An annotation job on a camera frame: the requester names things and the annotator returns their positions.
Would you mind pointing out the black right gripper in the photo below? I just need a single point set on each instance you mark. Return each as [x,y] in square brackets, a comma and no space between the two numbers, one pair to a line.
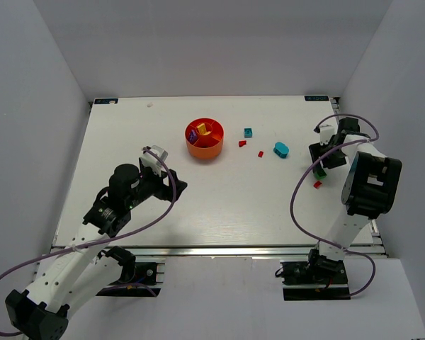
[326,158]

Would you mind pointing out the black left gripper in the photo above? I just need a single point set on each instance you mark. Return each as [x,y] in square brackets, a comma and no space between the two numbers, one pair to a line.
[166,187]

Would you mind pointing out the purple 2x2 lego brick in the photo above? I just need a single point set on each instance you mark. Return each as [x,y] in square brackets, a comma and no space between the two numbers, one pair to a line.
[192,137]

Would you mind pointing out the yellow 2x3 lego brick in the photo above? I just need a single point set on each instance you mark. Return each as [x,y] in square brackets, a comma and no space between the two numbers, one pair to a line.
[202,129]

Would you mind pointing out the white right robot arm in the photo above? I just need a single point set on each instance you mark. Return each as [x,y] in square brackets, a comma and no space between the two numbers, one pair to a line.
[369,189]

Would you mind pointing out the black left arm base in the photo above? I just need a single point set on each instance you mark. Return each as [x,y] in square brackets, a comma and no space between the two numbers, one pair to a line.
[141,277]

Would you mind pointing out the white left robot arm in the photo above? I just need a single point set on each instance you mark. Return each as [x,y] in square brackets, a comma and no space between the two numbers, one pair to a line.
[88,265]

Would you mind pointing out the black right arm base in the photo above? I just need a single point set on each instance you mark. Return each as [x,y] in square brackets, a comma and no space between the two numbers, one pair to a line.
[317,278]

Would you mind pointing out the teal rounded lego brick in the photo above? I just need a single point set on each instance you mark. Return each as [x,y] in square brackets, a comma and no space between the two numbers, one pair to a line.
[281,150]

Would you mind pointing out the blue label top right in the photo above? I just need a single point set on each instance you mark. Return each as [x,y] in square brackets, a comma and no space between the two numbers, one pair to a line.
[315,98]

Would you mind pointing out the blue label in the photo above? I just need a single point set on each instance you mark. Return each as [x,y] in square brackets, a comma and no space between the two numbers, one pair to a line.
[105,101]
[315,98]

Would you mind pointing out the orange round divided container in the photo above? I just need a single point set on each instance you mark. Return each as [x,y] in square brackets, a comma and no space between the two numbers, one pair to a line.
[206,147]

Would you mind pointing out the teal square lego brick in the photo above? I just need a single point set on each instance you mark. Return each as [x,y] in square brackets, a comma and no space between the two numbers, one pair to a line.
[248,132]

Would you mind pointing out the blue label top left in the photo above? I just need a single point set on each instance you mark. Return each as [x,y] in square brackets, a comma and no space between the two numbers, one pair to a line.
[105,101]

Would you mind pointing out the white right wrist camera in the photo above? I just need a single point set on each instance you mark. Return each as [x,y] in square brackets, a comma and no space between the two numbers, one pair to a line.
[325,132]

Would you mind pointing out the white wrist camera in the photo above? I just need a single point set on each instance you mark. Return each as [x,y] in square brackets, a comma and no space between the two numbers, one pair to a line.
[152,158]
[325,132]

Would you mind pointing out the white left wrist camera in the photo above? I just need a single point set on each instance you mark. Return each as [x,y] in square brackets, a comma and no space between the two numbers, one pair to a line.
[152,158]

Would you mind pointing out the aluminium front table rail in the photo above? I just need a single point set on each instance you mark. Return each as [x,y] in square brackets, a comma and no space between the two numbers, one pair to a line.
[257,251]

